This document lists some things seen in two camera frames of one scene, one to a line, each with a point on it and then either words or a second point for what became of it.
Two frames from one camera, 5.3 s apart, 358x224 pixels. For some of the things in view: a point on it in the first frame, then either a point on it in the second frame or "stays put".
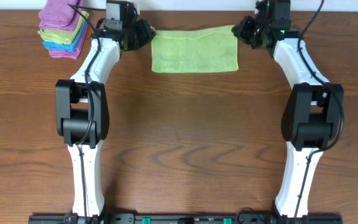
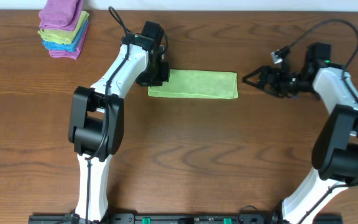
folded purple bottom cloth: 74,55 stays put
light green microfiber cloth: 207,49 to 201,84
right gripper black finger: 244,30 to 245,79
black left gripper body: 143,35 to 153,78
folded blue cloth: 69,46 stays put
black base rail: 183,218 stays put
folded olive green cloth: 63,37 stays put
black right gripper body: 245,34 to 272,81
